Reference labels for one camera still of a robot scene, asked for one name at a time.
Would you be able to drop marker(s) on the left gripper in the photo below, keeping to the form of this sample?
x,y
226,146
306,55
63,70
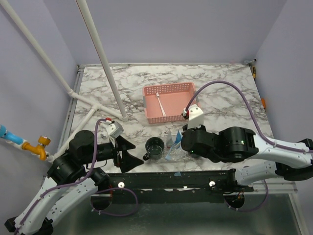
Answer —
x,y
128,161

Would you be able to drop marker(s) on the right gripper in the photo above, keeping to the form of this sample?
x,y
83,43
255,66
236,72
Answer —
x,y
201,128

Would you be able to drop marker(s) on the dark green mug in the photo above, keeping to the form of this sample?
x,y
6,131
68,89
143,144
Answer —
x,y
154,148

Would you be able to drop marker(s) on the white toothpaste tube red cap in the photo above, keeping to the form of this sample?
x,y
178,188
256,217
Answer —
x,y
169,139

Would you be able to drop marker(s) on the light blue toothbrush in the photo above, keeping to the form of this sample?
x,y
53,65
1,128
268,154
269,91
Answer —
x,y
172,151

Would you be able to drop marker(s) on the pink perforated plastic basket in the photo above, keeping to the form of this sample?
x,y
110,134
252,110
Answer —
x,y
174,98

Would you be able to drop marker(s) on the blue toothpaste tube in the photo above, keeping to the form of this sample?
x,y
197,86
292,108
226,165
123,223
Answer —
x,y
178,138

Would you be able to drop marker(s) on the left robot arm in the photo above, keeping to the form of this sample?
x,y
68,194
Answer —
x,y
68,183

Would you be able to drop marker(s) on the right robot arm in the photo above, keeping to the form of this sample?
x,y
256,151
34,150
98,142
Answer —
x,y
290,161

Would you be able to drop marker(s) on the orange clip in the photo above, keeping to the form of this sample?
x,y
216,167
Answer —
x,y
263,103

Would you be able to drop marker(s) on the yellow black tool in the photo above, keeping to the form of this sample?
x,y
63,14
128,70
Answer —
x,y
254,72

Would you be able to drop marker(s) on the yellow brass tap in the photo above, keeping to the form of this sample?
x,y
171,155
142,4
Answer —
x,y
39,149

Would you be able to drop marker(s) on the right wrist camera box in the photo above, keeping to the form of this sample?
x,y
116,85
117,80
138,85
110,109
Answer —
x,y
194,115

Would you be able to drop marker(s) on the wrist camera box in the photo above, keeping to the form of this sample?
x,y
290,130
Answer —
x,y
114,130
194,115

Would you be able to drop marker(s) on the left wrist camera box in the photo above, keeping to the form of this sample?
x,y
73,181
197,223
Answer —
x,y
114,130

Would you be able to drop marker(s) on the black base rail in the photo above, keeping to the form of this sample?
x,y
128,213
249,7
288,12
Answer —
x,y
168,187

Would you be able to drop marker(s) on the silver corner bracket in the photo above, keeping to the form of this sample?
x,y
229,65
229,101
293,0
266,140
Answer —
x,y
250,62

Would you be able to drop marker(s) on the blue hose connector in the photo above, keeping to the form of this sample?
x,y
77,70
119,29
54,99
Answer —
x,y
5,134

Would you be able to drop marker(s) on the white pvc pipe frame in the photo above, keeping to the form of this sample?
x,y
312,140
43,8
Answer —
x,y
95,106

